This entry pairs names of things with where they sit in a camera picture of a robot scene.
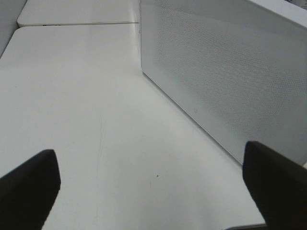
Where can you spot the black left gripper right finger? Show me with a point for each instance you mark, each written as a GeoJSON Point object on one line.
{"type": "Point", "coordinates": [277, 185]}

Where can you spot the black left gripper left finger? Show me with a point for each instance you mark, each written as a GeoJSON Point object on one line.
{"type": "Point", "coordinates": [28, 192]}

